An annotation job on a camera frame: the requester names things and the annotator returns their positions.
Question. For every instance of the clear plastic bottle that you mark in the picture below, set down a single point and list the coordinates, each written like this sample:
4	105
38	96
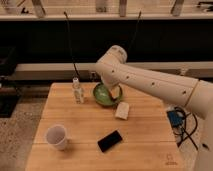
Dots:
78	90

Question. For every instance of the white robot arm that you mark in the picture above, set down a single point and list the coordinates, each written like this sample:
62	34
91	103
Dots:
193	94

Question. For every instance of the green bowl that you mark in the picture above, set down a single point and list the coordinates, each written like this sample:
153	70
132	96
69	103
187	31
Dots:
103	96

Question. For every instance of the red pepper in bowl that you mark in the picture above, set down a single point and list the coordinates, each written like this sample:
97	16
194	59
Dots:
114	94

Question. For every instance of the white sponge block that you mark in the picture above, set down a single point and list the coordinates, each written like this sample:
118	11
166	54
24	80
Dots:
122	110

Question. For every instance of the black smartphone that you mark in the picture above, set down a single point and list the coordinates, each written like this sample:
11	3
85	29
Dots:
109	141

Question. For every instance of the white paper cup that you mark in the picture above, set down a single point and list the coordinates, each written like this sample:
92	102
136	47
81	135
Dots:
57	137

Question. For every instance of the blue connector box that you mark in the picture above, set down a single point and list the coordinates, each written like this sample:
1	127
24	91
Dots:
174	119

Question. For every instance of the wall power outlet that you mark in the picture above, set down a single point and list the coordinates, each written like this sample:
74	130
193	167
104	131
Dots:
92	75

